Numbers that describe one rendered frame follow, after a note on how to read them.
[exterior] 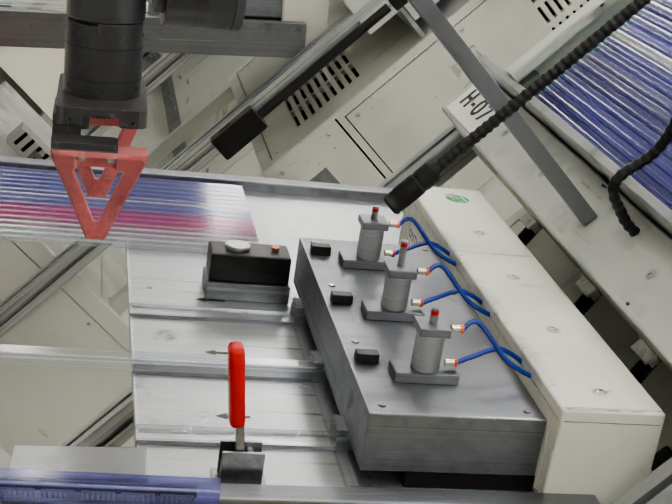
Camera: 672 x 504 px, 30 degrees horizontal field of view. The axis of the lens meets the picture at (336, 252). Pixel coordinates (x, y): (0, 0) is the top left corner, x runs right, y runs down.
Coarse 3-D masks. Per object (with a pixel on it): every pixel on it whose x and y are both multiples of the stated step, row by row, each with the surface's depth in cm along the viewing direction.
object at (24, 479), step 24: (0, 480) 60; (24, 480) 60; (48, 480) 61; (72, 480) 61; (96, 480) 61; (120, 480) 61; (144, 480) 61; (168, 480) 62; (192, 480) 62; (216, 480) 62
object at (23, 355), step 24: (0, 360) 100; (24, 360) 100; (48, 360) 100; (72, 360) 101; (96, 360) 101; (120, 360) 101; (144, 360) 102; (168, 360) 102; (192, 360) 103; (216, 360) 103; (264, 360) 105; (288, 360) 105
